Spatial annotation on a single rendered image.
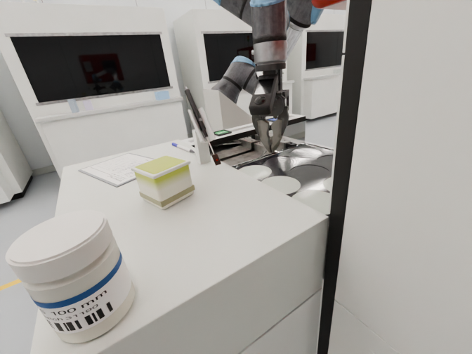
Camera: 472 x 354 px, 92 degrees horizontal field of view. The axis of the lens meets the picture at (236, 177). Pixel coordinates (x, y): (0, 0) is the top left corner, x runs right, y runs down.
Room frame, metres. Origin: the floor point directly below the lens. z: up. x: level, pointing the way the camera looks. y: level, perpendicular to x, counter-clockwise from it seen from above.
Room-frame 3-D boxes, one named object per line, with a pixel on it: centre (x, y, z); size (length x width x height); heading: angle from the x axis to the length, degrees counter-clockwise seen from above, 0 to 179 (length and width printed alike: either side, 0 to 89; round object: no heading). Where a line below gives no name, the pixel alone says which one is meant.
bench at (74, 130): (3.48, 1.63, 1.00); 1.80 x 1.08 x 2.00; 120
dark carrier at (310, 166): (0.56, -0.20, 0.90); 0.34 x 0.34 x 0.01; 31
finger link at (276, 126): (0.59, -0.12, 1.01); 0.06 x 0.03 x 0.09; 156
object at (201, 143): (0.53, 0.07, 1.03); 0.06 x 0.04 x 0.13; 30
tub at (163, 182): (0.38, 0.13, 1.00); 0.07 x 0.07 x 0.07; 47
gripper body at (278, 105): (0.60, -0.11, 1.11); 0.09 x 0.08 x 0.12; 156
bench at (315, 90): (5.71, -2.16, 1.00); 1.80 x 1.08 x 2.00; 120
